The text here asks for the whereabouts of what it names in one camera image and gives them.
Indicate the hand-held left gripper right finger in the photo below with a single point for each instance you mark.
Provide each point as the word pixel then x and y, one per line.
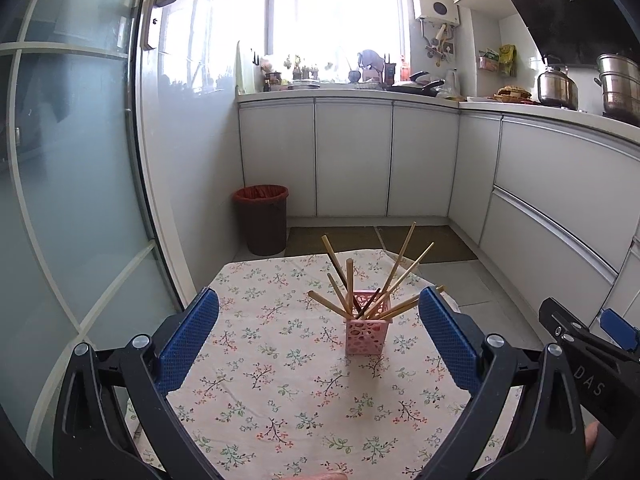
pixel 447 335

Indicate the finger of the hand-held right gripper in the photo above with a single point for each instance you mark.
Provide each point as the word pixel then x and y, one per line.
pixel 622 332
pixel 565 322

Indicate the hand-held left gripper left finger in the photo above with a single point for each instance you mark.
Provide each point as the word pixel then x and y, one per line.
pixel 192 335

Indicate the pink perforated utensil holder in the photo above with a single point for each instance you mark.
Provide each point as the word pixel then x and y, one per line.
pixel 367 337

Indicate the black chopstick with gold band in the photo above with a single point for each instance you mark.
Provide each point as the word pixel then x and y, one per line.
pixel 369 301

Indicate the group of wooden chopsticks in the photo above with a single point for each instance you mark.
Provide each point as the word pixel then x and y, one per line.
pixel 349 285

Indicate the person's right hand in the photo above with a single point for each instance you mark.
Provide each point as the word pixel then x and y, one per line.
pixel 593 440

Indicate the floral tablecloth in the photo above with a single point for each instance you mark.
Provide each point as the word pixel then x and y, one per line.
pixel 280 400

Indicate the brown trash bin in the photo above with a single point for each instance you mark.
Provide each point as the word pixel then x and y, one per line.
pixel 262 230

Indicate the white cabinet with drawers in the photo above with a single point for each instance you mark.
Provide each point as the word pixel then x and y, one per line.
pixel 550 195

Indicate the brown floor mat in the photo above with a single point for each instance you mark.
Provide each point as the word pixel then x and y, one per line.
pixel 310 241

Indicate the red bin liner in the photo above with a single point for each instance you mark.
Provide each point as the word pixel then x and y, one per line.
pixel 261 192

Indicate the frosted glass door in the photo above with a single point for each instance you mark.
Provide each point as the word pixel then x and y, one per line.
pixel 75 185

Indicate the white cabinet with doors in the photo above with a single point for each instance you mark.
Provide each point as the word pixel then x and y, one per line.
pixel 350 160

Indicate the food basket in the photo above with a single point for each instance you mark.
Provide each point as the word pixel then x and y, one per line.
pixel 511 94

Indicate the steel kettle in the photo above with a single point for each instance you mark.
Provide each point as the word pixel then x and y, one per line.
pixel 557 87

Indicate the steel steamer pot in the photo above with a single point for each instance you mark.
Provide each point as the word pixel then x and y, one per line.
pixel 620 90

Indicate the black frying pan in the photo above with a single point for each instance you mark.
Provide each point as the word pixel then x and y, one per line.
pixel 417 87

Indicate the clear pitcher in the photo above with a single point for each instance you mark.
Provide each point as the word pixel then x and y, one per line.
pixel 451 84

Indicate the red bottle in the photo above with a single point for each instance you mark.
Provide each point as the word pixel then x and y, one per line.
pixel 403 71

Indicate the yellow hanging bag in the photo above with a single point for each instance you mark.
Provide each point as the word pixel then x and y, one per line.
pixel 507 60

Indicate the dark knife block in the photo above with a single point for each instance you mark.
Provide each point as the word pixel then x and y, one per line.
pixel 389 71

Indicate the pale green cutting board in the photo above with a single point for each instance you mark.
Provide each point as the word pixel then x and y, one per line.
pixel 244 67

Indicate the cluster of small jars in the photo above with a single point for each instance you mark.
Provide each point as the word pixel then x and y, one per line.
pixel 292 75

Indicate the grey cloth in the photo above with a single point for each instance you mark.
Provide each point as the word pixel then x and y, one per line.
pixel 370 62

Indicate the black hook rack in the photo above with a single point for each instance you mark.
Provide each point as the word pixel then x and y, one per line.
pixel 255 57

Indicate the black range hood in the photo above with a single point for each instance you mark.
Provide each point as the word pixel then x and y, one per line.
pixel 575 10

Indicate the kitchen window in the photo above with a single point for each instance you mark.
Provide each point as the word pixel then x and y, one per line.
pixel 335 15

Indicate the metal wall rack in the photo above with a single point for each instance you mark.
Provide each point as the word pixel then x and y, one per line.
pixel 489 61

